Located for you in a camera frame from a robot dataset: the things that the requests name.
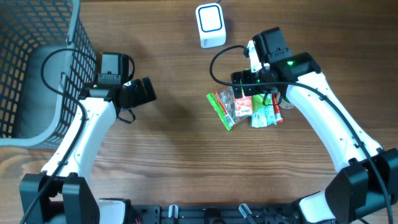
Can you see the green candy bag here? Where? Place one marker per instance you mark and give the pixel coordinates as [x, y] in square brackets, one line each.
[222, 102]

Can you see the grey plastic mesh basket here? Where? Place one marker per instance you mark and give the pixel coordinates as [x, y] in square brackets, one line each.
[46, 58]

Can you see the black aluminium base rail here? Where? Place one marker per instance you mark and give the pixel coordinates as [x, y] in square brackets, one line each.
[282, 213]

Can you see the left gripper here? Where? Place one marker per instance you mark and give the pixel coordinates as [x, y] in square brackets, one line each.
[137, 94]

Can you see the orange red tissue pack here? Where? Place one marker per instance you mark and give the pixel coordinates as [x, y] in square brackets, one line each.
[243, 106]

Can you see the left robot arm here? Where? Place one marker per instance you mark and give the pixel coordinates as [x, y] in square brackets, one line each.
[60, 193]

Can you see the red teal snack packet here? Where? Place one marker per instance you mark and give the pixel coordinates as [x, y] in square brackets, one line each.
[263, 117]

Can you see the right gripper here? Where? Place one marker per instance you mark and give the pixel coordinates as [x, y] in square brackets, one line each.
[247, 80]

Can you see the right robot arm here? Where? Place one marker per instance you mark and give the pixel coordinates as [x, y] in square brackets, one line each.
[366, 174]

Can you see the red stick sachet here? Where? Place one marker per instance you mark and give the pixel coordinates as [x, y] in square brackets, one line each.
[277, 113]

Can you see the green lidded white jar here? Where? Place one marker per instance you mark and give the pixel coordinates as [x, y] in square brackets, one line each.
[283, 102]

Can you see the white barcode scanner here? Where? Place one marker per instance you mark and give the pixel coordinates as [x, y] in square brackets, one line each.
[211, 26]

